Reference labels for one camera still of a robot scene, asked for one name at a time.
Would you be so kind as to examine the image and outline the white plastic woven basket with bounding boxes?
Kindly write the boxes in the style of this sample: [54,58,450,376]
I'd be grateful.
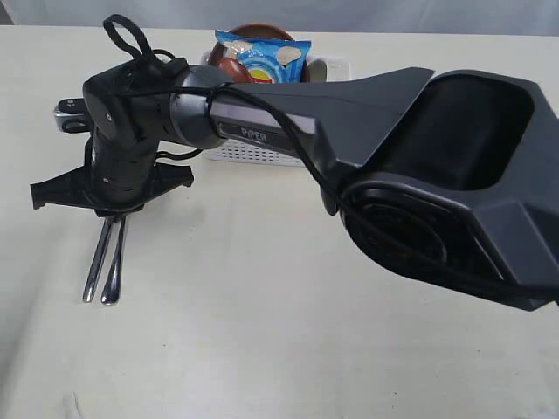
[203,55,351,167]

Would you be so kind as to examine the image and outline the brown wooden plate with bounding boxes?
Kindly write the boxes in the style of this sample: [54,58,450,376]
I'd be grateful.
[208,24,309,82]

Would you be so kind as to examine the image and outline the brown wooden spoon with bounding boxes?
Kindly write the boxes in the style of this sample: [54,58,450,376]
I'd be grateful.
[217,58,253,83]

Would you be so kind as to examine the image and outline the blue chips bag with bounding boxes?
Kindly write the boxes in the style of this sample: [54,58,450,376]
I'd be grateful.
[215,31,312,84]

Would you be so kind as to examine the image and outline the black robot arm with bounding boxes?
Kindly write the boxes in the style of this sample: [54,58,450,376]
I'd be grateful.
[31,58,558,311]

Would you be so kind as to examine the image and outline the silver table knife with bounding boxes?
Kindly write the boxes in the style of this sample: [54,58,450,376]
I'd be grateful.
[82,216,114,303]

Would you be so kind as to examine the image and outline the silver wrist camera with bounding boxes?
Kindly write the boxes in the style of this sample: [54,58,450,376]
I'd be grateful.
[53,98,90,134]

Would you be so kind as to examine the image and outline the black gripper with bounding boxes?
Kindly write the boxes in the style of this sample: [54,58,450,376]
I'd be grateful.
[30,143,194,217]

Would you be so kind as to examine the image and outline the grey ceramic bowl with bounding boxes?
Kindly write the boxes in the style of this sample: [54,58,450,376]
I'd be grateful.
[307,58,328,83]

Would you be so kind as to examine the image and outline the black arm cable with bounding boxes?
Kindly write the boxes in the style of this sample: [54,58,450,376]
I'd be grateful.
[102,13,559,306]

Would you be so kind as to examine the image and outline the silver fork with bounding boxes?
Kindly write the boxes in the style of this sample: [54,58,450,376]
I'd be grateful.
[100,215,128,306]

